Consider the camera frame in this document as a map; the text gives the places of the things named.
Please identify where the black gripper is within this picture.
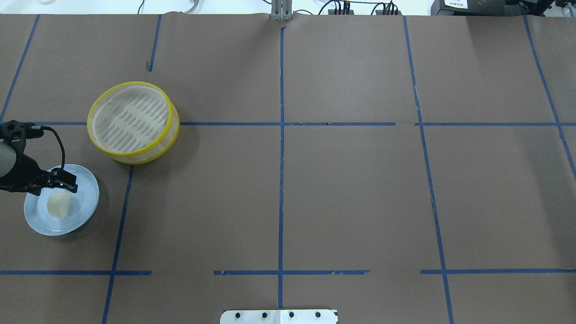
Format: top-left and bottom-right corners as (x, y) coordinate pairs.
(0, 155), (78, 196)

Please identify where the white steamed bun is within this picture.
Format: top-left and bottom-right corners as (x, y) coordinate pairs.
(47, 191), (72, 219)

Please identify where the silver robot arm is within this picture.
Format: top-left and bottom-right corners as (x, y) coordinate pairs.
(0, 143), (78, 196)

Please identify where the yellow plastic steamer basket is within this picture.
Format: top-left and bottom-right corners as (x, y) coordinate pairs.
(87, 81), (180, 165)

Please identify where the light blue plate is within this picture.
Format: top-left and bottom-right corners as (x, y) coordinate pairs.
(23, 164), (99, 236)

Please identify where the black computer box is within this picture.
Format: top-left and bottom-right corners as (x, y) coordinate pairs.
(430, 0), (555, 17)

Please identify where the white mount base plate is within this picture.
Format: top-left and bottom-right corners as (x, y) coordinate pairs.
(220, 309), (339, 324)

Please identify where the grey aluminium frame post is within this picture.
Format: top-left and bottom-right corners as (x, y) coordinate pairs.
(268, 0), (293, 21)

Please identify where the black cable hub left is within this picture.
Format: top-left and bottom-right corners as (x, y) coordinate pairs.
(319, 0), (354, 16)

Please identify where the black cable hub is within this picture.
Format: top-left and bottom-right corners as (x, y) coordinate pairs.
(371, 1), (402, 16)
(319, 0), (354, 16)

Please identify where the black cable hub right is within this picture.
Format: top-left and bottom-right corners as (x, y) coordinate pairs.
(371, 1), (402, 16)

